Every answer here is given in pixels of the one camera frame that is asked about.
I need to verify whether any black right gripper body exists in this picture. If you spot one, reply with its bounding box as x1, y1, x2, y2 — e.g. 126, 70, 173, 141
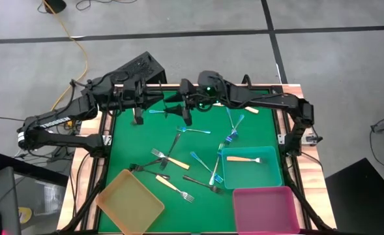
178, 78, 199, 127

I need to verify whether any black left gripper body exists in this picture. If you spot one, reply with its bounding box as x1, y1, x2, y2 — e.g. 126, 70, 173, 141
121, 80, 147, 126

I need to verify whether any dark metal fork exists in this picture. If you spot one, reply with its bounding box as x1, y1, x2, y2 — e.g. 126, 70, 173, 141
128, 163, 171, 181
129, 158, 164, 173
158, 132, 182, 171
182, 174, 225, 196

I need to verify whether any black perforated computer case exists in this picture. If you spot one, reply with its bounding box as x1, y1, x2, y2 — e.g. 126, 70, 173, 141
106, 51, 168, 87

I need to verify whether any green table mat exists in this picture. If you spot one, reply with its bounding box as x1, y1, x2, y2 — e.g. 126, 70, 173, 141
97, 89, 306, 234

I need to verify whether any teal plastic bin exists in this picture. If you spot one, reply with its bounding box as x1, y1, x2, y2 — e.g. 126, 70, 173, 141
221, 146, 284, 190

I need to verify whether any orange plastic bin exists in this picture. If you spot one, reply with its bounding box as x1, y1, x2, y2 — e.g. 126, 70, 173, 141
95, 168, 166, 235

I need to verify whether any black round stand base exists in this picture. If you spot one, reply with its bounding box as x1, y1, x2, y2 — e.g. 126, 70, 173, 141
43, 0, 67, 14

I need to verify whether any pink plastic bin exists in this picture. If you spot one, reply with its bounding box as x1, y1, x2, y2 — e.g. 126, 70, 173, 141
232, 185, 301, 235

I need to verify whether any black desk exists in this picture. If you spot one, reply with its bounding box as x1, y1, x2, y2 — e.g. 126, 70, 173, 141
0, 153, 68, 187

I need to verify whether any yellow floor sticker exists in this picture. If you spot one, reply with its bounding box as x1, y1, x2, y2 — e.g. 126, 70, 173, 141
18, 207, 33, 225

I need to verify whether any yellow floor cable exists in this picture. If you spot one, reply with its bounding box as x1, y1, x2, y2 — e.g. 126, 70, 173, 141
41, 0, 89, 112

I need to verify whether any black aluminium table frame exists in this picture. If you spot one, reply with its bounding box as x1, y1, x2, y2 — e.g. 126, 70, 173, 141
57, 83, 336, 235

